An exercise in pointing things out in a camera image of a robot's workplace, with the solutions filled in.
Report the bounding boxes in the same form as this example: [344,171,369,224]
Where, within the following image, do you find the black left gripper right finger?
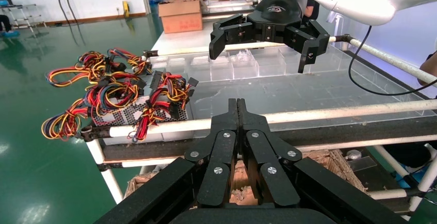
[238,98,303,208]

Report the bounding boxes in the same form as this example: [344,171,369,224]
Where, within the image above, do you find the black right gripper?
[209,0,331,74]

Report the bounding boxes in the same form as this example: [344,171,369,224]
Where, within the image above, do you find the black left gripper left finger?
[184,98,240,207]

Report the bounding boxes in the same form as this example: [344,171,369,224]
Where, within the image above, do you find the bare person forearm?
[417,49,437,88]

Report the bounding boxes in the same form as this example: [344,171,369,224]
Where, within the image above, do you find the clear acrylic divider tray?
[148,43,436,131]

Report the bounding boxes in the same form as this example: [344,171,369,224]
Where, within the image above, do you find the person in black shirt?
[303,0,321,24]

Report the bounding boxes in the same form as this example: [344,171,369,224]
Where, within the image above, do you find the cardboard box with dividers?
[123,149,369,206]

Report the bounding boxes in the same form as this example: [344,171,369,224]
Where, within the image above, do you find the black foam edge strip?
[102,116,437,162]

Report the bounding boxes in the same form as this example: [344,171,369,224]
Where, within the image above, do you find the clear plastic bag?
[345,149,378,173]

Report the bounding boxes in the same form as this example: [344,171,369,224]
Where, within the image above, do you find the brown cardboard shipping box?
[157,0,204,35]

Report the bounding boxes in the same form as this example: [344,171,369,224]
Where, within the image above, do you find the metal step rack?
[0,0,47,39]

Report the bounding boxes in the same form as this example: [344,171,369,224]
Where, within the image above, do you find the crouching person dark clothes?
[0,14,20,39]

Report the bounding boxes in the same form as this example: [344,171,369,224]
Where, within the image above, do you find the white pipe rack frame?
[80,35,437,221]

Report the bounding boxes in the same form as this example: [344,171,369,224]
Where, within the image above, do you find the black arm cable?
[347,25,437,97]

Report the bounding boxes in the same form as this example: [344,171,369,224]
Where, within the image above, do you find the grey power supply with cables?
[45,51,107,89]
[128,98,190,145]
[106,47,153,77]
[41,76,147,142]
[146,72,199,113]

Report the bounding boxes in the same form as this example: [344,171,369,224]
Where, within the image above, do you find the black wall hose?
[64,0,79,26]
[57,0,70,26]

